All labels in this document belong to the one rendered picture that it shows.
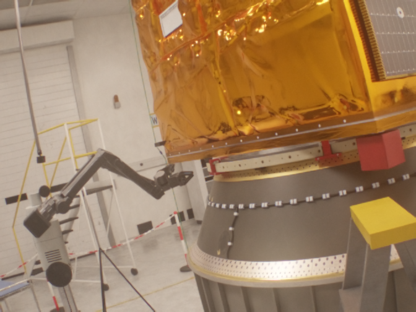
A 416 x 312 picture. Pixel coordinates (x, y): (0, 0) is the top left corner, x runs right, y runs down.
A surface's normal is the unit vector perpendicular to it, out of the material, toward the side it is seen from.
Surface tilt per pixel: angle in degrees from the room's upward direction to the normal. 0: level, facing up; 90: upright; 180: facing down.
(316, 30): 88
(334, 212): 62
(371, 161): 90
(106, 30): 90
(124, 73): 90
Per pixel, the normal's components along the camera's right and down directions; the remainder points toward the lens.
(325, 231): -0.46, -0.34
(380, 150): -0.84, 0.22
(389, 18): 0.49, -0.07
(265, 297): -0.65, 0.18
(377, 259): -0.18, 0.03
